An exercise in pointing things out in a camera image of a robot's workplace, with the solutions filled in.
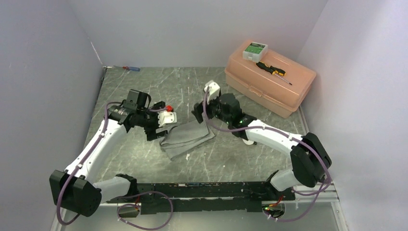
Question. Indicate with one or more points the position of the small green white box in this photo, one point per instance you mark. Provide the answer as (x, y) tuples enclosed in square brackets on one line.
[(255, 52)]

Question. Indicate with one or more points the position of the black yellow screwdriver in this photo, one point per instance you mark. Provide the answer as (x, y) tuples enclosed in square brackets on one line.
[(273, 70)]

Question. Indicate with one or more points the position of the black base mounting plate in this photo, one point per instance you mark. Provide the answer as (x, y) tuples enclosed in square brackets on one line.
[(250, 196)]

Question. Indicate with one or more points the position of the pink plastic toolbox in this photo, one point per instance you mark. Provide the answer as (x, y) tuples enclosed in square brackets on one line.
[(266, 89)]

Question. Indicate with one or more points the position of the grey cloth napkin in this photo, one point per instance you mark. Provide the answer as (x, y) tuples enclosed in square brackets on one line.
[(183, 138)]

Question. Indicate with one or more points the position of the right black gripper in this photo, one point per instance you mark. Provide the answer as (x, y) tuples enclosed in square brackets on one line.
[(198, 109)]

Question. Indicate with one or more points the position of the red blue screwdriver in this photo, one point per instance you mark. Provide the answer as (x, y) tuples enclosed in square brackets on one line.
[(129, 68)]

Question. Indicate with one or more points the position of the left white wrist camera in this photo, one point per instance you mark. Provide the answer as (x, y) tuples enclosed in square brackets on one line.
[(167, 116)]

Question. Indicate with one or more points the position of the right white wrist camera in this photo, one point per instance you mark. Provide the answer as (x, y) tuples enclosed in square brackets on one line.
[(212, 89)]

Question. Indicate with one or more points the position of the white ceramic spoon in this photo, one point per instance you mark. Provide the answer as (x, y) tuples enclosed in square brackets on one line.
[(247, 142)]

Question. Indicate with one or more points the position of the aluminium rail frame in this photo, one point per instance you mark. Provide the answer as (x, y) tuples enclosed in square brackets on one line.
[(321, 193)]

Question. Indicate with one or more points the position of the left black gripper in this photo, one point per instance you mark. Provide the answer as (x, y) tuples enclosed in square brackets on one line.
[(151, 132)]

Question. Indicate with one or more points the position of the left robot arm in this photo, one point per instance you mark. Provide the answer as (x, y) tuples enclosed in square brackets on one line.
[(75, 188)]

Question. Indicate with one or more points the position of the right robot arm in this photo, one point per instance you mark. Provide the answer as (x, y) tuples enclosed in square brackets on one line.
[(309, 159)]

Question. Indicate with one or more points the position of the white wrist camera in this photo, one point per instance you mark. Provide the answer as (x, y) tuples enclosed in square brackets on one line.
[(167, 116), (212, 89)]

